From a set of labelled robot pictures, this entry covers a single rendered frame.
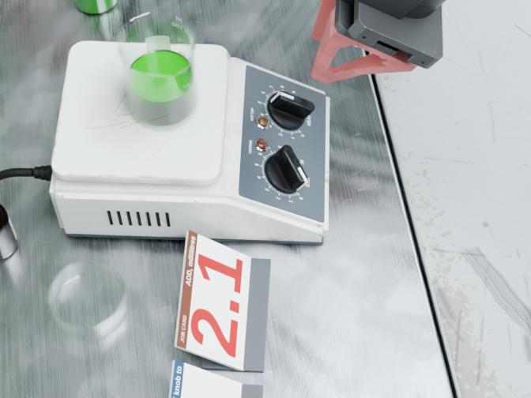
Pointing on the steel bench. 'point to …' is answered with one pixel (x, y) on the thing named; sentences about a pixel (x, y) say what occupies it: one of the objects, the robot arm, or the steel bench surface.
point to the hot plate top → (206, 92)
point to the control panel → (267, 84)
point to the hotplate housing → (187, 197)
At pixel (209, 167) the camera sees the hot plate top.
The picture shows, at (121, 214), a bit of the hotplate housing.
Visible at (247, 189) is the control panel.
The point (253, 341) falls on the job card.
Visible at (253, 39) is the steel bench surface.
